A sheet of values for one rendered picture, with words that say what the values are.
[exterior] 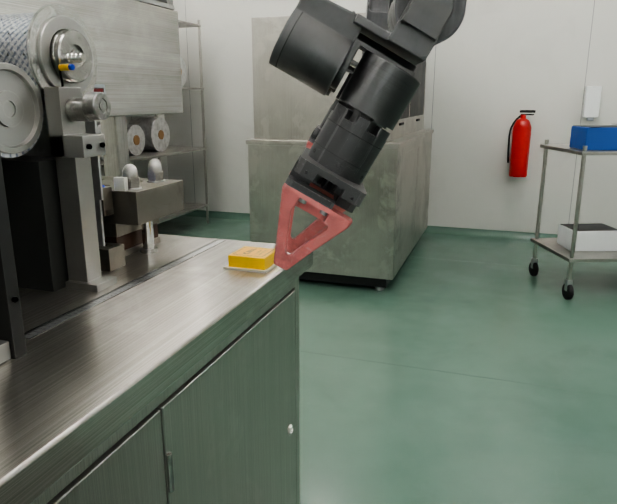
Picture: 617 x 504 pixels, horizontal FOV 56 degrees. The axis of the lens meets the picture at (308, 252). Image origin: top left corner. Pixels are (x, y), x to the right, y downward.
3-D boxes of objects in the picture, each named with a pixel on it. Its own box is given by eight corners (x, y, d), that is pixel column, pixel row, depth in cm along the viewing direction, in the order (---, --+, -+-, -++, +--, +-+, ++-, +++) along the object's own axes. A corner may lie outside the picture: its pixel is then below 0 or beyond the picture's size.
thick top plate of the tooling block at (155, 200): (138, 225, 104) (135, 191, 102) (-35, 212, 116) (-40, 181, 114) (184, 209, 118) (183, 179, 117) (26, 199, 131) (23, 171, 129)
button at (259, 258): (264, 271, 101) (264, 258, 100) (227, 268, 103) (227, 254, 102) (279, 261, 107) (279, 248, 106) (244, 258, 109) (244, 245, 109)
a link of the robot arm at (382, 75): (432, 71, 49) (422, 74, 55) (361, 28, 48) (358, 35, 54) (388, 144, 51) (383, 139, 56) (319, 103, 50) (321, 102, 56)
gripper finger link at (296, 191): (243, 255, 51) (296, 162, 49) (254, 236, 58) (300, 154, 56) (311, 292, 52) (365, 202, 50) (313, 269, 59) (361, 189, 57)
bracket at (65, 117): (100, 293, 90) (80, 86, 82) (65, 289, 92) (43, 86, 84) (120, 284, 94) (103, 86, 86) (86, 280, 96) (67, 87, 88)
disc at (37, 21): (35, 107, 83) (22, -5, 80) (32, 107, 84) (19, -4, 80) (102, 106, 97) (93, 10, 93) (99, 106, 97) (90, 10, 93)
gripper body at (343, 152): (290, 176, 50) (334, 97, 48) (297, 162, 59) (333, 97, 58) (356, 213, 50) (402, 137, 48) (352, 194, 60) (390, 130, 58)
